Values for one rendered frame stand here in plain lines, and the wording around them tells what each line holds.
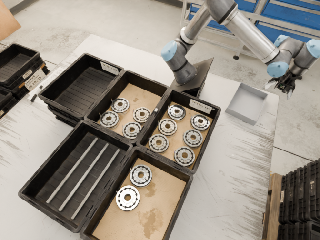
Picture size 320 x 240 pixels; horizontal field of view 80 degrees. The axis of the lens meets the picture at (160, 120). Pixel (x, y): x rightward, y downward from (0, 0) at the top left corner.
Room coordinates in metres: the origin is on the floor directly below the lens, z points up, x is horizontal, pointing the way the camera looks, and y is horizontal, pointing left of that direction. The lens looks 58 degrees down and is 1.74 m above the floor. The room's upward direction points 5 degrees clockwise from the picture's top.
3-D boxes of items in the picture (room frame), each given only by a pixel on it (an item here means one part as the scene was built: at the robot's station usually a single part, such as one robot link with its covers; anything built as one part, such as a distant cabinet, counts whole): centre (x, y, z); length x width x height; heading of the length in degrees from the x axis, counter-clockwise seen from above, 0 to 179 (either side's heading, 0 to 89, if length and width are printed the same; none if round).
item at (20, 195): (0.23, 0.32, 0.92); 0.40 x 0.30 x 0.02; 157
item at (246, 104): (0.82, -0.58, 0.73); 0.27 x 0.20 x 0.05; 152
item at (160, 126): (0.51, -0.04, 0.86); 0.10 x 0.10 x 0.01
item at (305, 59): (0.76, -0.65, 1.19); 0.09 x 0.08 x 0.11; 62
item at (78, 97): (0.72, 0.44, 0.87); 0.40 x 0.30 x 0.11; 157
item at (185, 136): (0.46, -0.18, 0.86); 0.10 x 0.10 x 0.01
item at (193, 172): (0.48, -0.11, 0.92); 0.40 x 0.30 x 0.02; 157
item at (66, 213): (0.23, 0.32, 0.87); 0.40 x 0.30 x 0.11; 157
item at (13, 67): (1.17, 1.30, 0.37); 0.40 x 0.30 x 0.45; 160
